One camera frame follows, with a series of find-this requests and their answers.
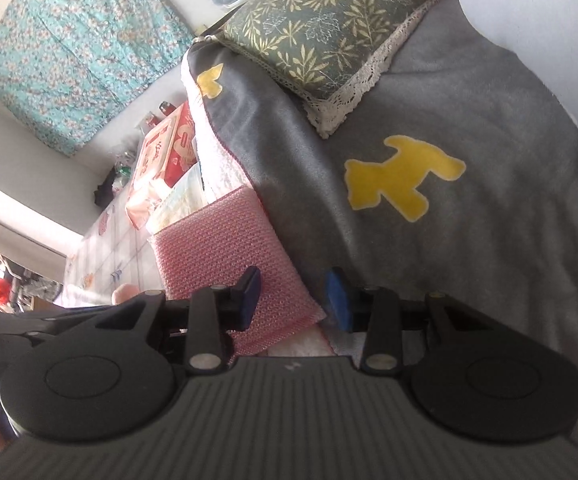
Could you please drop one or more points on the red pink tissue pack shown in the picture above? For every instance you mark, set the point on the red pink tissue pack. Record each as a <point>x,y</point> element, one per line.
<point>169,145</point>

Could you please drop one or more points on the pale yellow wipes pack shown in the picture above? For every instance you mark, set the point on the pale yellow wipes pack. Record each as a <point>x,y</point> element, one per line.
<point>181,200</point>

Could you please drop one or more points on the grey blanket yellow dog print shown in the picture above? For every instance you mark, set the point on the grey blanket yellow dog print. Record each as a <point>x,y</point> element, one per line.
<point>469,250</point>

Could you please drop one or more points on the pale pink soft pack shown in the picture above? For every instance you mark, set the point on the pale pink soft pack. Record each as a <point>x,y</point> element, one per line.
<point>144,205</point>

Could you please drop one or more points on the floral teal wall cloth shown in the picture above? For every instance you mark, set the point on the floral teal wall cloth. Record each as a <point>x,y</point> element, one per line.
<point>84,45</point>

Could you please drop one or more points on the pink bubble wrap pouch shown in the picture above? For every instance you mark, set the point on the pink bubble wrap pouch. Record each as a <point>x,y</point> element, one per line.
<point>219,245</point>

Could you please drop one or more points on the black bag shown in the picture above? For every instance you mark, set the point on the black bag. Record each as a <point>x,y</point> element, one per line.
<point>105,191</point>

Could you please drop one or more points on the leaf print pillow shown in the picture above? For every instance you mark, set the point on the leaf print pillow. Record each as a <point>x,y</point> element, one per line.
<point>329,25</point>

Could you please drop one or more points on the pink plush toy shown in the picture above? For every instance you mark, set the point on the pink plush toy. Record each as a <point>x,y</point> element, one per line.
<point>125,294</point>

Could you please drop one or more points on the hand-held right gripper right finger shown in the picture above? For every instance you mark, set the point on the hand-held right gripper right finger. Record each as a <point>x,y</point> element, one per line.
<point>336,300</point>

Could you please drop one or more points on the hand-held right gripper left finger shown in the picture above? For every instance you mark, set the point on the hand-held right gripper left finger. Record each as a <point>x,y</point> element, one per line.
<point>250,300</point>

